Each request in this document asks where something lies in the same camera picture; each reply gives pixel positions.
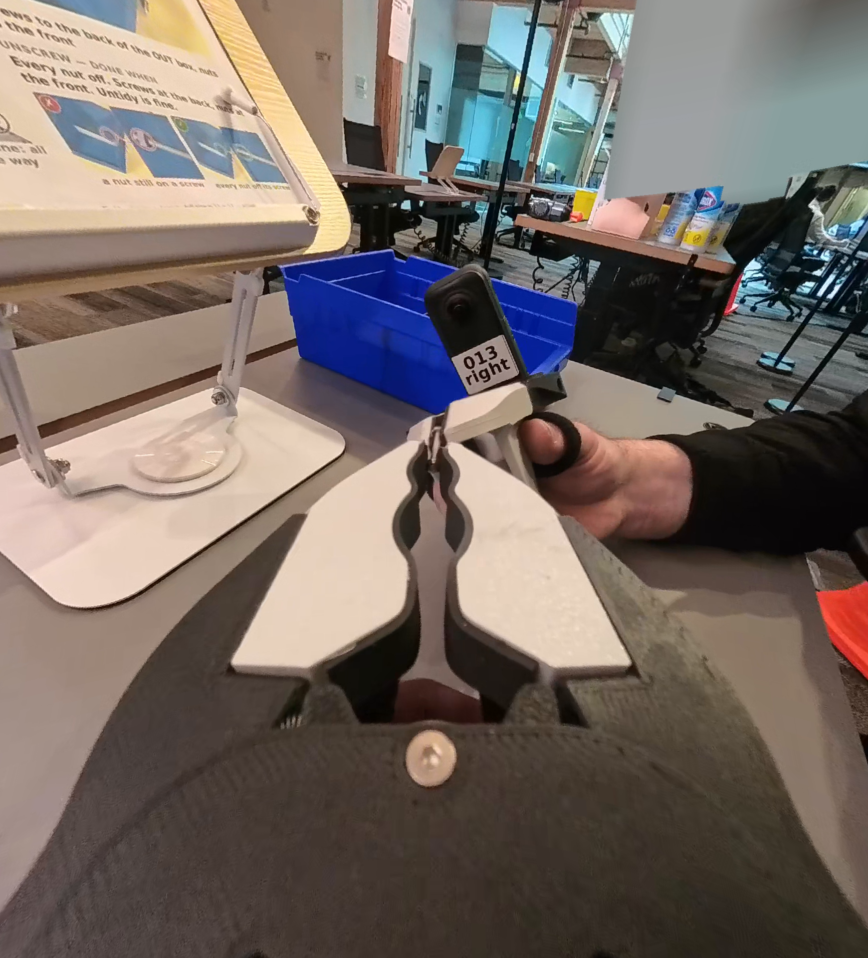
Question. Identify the person's right forearm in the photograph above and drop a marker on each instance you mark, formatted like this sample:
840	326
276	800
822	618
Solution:
793	479

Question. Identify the paper poster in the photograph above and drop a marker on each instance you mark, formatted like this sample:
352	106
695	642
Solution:
400	34

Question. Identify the wipes canister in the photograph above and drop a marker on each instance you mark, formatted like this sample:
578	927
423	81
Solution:
675	221
726	228
702	224

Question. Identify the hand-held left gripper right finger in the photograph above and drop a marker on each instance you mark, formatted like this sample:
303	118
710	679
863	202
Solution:
539	584

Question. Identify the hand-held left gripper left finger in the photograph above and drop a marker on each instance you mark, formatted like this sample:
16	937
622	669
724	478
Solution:
329	584

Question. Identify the black radio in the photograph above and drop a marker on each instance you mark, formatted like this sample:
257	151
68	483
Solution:
552	209

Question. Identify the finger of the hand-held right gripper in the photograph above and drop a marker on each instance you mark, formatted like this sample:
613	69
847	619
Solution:
426	432
490	411

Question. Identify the white document stand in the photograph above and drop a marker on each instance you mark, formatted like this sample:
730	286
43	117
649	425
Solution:
142	524

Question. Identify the orange traffic cone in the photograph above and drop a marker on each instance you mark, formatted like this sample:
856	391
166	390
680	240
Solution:
731	299

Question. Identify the blue plastic bin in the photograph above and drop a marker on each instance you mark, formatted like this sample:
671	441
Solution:
359	352

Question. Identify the printed instruction sheet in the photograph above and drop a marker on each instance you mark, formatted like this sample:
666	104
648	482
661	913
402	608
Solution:
105	112

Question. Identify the black floor lamp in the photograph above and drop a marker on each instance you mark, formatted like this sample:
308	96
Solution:
518	112

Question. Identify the silver bolt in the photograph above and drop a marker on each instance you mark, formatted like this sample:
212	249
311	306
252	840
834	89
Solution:
432	443

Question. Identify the wooden desk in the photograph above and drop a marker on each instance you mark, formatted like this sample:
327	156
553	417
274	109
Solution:
628	248

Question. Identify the wooden tablet stand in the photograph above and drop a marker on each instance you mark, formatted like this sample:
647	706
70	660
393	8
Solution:
449	161

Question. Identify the person's right hand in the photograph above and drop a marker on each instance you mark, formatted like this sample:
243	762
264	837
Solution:
628	486

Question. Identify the black mesh office chair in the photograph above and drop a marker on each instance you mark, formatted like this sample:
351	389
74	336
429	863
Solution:
778	262

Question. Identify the yellow bin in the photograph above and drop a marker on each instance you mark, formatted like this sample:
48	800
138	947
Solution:
585	206

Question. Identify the black stanchion post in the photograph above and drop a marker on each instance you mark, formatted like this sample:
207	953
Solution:
786	404
777	361

